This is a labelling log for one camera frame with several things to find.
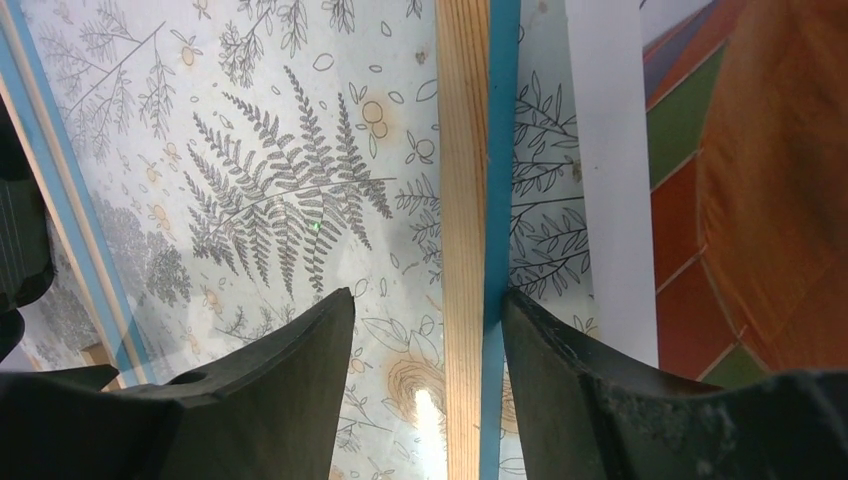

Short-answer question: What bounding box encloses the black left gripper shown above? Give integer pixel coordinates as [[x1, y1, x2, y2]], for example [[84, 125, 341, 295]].
[[1, 105, 55, 358]]

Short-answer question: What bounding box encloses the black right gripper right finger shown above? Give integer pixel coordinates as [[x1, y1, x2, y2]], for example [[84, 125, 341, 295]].
[[502, 289, 847, 479]]

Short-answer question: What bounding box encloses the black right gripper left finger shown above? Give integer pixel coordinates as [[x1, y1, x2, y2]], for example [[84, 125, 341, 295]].
[[1, 288, 355, 479]]

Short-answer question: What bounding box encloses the hot air balloon photo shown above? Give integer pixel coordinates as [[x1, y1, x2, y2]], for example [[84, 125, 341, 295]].
[[564, 0, 848, 392]]

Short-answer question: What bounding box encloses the wooden picture frame blue edge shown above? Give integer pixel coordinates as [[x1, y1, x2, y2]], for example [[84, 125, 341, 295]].
[[1, 1, 490, 479]]

